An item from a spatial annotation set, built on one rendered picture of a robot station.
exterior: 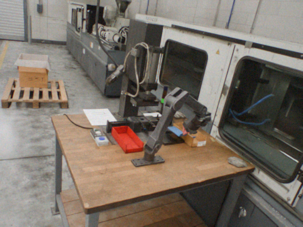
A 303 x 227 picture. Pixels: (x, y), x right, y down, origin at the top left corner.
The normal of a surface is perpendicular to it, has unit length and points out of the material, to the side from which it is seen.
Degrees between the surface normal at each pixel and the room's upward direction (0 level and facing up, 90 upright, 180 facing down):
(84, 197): 0
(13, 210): 0
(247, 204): 90
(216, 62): 90
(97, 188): 0
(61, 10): 90
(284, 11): 90
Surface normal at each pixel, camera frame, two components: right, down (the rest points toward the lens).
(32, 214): 0.16, -0.91
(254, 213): -0.89, 0.04
